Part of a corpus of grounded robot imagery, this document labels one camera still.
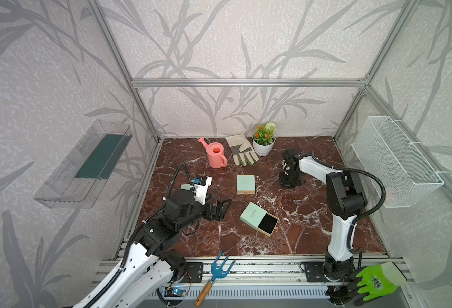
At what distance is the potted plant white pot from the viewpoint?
1.02 metres

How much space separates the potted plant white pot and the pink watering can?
20 centimetres

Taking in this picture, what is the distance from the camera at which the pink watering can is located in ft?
3.31
